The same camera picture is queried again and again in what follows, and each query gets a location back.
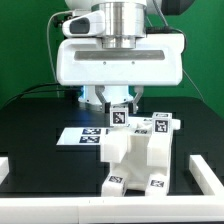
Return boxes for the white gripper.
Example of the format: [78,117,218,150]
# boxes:
[56,34,184,114]

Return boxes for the white chair back frame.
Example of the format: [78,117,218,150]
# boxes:
[100,112,181,169]

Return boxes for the white chair seat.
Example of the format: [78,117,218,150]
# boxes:
[122,134,172,192]

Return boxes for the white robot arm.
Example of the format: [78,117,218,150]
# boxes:
[56,0,195,113]

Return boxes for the white tag sheet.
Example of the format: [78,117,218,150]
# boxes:
[57,127,109,145]

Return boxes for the black cables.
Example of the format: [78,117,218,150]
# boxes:
[1,79,83,109]

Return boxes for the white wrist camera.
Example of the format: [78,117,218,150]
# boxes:
[65,10,106,38]

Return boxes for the white camera cable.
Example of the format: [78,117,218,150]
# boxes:
[46,10,74,98]

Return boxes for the black camera stand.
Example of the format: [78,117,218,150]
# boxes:
[53,15,70,35]

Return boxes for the white U-shaped fixture wall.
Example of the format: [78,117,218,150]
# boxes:
[0,155,224,224]

